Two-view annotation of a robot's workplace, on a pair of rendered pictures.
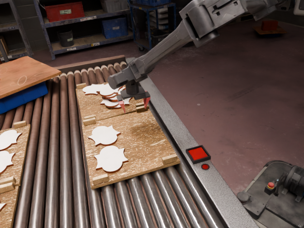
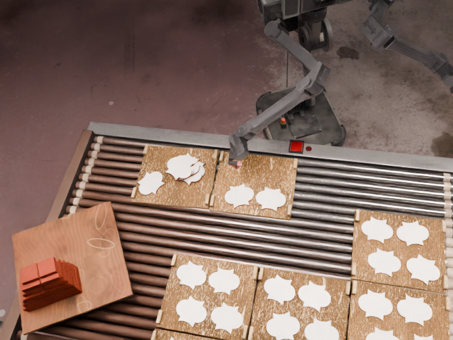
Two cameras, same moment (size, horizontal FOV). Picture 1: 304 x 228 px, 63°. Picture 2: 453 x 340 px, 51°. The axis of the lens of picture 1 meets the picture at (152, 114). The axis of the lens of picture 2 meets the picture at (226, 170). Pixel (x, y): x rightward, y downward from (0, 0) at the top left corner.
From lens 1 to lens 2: 187 cm
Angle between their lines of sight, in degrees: 44
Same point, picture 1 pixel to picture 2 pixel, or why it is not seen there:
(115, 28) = not seen: outside the picture
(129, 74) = (243, 141)
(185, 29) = (305, 96)
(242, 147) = (209, 108)
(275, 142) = (223, 79)
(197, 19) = (315, 88)
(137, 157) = (278, 182)
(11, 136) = (189, 269)
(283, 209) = (303, 128)
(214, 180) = (322, 150)
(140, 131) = (251, 169)
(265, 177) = not seen: hidden behind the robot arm
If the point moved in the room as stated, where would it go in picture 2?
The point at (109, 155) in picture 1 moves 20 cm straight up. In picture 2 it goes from (267, 198) to (266, 179)
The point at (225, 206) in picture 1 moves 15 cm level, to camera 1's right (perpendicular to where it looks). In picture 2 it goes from (342, 155) to (351, 133)
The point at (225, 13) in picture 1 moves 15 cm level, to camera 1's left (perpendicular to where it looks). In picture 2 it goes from (324, 77) to (312, 102)
